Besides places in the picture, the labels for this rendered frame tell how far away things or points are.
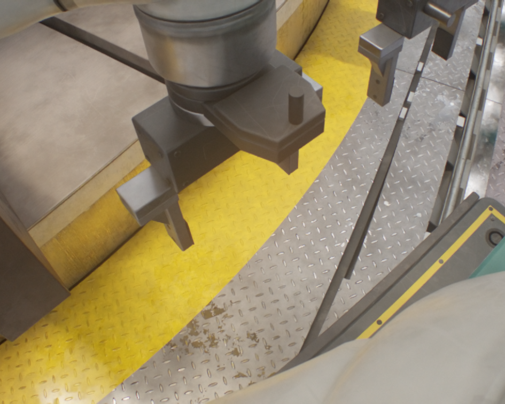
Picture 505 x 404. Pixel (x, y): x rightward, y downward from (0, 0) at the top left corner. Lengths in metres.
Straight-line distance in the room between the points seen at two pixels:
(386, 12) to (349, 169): 0.86
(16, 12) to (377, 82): 0.41
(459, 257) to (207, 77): 0.66
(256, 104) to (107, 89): 0.88
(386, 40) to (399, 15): 0.03
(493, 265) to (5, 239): 0.60
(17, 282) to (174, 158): 0.49
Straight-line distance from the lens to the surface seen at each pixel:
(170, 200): 0.39
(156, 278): 1.20
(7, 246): 0.72
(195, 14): 0.27
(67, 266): 1.19
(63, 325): 1.23
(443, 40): 0.65
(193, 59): 0.29
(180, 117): 0.35
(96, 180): 1.02
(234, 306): 1.14
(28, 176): 1.07
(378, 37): 0.51
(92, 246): 1.19
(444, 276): 0.85
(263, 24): 0.30
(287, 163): 0.49
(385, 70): 0.54
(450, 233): 0.90
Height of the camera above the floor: 1.06
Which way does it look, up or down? 56 degrees down
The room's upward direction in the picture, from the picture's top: 5 degrees counter-clockwise
